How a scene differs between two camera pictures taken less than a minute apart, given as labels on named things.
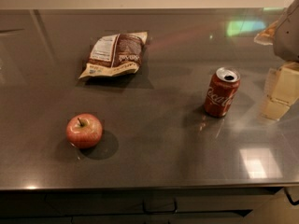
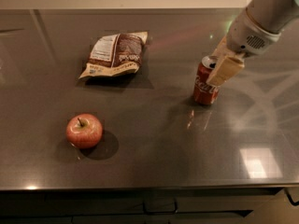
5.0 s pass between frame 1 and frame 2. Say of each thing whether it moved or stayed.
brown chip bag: stayed
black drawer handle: stayed
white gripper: moved
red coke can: moved
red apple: stayed
